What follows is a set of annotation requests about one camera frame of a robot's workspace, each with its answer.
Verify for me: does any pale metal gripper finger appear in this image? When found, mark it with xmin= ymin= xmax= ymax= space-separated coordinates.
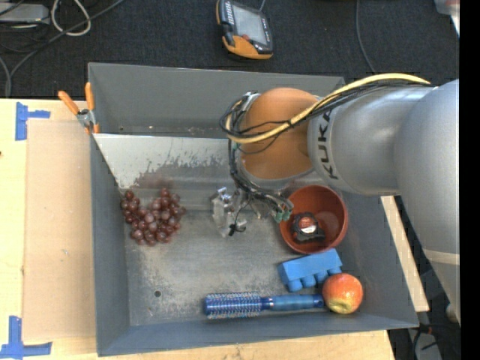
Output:
xmin=209 ymin=187 xmax=236 ymax=218
xmin=217 ymin=211 xmax=248 ymax=239

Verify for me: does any grey metal bin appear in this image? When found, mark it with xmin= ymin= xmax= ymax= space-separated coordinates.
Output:
xmin=86 ymin=61 xmax=421 ymax=358

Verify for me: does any black and red tape measure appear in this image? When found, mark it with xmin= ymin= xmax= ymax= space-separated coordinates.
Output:
xmin=289 ymin=211 xmax=328 ymax=245

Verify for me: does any red-brown bowl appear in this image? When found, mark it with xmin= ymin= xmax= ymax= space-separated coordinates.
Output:
xmin=278 ymin=184 xmax=350 ymax=256

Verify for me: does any dark red grape bunch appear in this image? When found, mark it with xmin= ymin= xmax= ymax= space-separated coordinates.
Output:
xmin=119 ymin=187 xmax=187 ymax=248

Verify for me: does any blue round hairbrush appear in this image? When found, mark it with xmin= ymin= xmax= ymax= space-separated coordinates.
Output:
xmin=202 ymin=291 xmax=326 ymax=320

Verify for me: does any blue toy building block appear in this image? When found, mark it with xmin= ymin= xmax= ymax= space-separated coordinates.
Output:
xmin=277 ymin=247 xmax=344 ymax=293

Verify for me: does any red and yellow apple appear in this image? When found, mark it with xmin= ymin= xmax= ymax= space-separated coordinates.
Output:
xmin=321 ymin=272 xmax=365 ymax=316

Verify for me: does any brown cardboard board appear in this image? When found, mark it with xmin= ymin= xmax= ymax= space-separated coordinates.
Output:
xmin=21 ymin=119 xmax=98 ymax=347

